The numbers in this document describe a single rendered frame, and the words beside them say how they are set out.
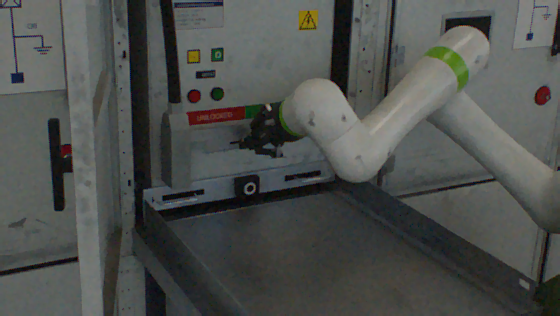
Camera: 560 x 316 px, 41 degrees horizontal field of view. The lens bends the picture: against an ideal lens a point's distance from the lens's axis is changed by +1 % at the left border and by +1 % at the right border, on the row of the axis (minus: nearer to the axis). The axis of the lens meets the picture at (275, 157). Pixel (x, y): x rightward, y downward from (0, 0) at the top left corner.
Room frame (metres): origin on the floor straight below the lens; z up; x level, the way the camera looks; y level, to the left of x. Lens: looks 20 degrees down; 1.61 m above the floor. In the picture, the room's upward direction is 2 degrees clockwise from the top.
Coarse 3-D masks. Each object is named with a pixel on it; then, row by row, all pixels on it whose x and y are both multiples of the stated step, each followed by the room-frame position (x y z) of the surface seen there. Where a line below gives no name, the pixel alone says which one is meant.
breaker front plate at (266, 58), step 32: (192, 0) 1.73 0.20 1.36; (224, 0) 1.77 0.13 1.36; (256, 0) 1.81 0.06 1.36; (288, 0) 1.85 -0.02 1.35; (320, 0) 1.89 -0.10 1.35; (160, 32) 1.70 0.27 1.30; (192, 32) 1.73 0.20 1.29; (224, 32) 1.77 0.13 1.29; (256, 32) 1.81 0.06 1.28; (288, 32) 1.85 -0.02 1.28; (320, 32) 1.89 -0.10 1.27; (160, 64) 1.69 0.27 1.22; (192, 64) 1.73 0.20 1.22; (224, 64) 1.77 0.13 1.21; (256, 64) 1.81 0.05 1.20; (288, 64) 1.85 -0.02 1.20; (320, 64) 1.90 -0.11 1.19; (160, 96) 1.69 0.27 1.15; (224, 96) 1.77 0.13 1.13; (256, 96) 1.81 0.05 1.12; (160, 128) 1.69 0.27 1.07; (192, 128) 1.73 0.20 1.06; (160, 160) 1.69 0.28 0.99; (192, 160) 1.73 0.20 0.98; (224, 160) 1.77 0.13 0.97; (256, 160) 1.81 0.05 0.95; (288, 160) 1.86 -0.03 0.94; (320, 160) 1.90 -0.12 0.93
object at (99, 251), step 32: (64, 0) 0.99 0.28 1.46; (96, 0) 1.17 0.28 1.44; (64, 32) 0.99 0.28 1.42; (96, 32) 1.48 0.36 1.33; (96, 64) 1.44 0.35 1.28; (96, 96) 1.34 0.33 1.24; (96, 128) 1.16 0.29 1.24; (64, 160) 1.02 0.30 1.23; (96, 160) 1.05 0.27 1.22; (64, 192) 1.03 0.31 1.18; (96, 192) 1.00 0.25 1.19; (96, 224) 0.99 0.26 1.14; (96, 256) 0.99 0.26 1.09; (96, 288) 0.99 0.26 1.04
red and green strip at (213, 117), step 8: (272, 104) 1.83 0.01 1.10; (192, 112) 1.73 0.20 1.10; (200, 112) 1.74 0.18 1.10; (208, 112) 1.75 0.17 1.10; (216, 112) 1.76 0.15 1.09; (224, 112) 1.77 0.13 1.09; (232, 112) 1.78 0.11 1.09; (240, 112) 1.79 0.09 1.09; (248, 112) 1.80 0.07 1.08; (256, 112) 1.81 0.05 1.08; (192, 120) 1.73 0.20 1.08; (200, 120) 1.74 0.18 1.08; (208, 120) 1.75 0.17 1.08; (216, 120) 1.76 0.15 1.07; (224, 120) 1.77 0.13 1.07; (232, 120) 1.78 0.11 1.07
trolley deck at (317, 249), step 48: (144, 240) 1.55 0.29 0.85; (192, 240) 1.56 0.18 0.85; (240, 240) 1.56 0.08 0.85; (288, 240) 1.57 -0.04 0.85; (336, 240) 1.58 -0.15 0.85; (384, 240) 1.59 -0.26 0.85; (192, 288) 1.34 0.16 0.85; (240, 288) 1.34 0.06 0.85; (288, 288) 1.35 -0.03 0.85; (336, 288) 1.36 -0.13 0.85; (384, 288) 1.36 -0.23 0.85; (432, 288) 1.37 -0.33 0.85
